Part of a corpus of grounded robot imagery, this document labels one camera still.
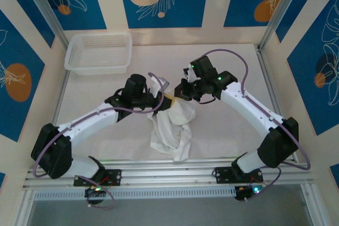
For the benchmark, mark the white t-shirt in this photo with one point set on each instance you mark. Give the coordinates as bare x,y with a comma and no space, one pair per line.
169,133

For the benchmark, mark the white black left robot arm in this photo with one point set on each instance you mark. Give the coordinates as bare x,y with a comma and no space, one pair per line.
87,122

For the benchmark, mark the white plastic perforated basket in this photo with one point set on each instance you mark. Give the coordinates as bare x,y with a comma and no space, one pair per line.
98,51

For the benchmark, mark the left controller board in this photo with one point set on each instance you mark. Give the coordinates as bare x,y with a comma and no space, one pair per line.
95,193

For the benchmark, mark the controller board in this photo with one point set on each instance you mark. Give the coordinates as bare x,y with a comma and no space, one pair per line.
95,193
249,191

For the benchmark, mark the right controller board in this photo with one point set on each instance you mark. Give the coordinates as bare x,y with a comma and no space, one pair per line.
249,191

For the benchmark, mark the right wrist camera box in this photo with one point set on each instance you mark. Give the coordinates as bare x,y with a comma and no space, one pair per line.
190,73

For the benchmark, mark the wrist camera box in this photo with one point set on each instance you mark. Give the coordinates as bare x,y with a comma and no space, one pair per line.
159,84
190,73

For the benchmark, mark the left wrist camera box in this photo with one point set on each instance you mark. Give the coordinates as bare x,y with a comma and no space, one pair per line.
159,84

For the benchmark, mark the aluminium side rail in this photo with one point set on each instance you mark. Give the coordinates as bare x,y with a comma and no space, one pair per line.
265,64

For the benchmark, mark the aluminium front rail frame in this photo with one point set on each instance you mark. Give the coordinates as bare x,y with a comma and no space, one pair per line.
172,173

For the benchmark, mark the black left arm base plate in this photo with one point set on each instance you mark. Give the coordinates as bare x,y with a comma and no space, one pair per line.
116,177

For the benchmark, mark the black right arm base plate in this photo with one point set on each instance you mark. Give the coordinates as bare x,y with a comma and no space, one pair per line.
223,174

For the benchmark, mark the aluminium corner post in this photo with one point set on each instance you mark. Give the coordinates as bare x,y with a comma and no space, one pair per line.
43,6
278,9

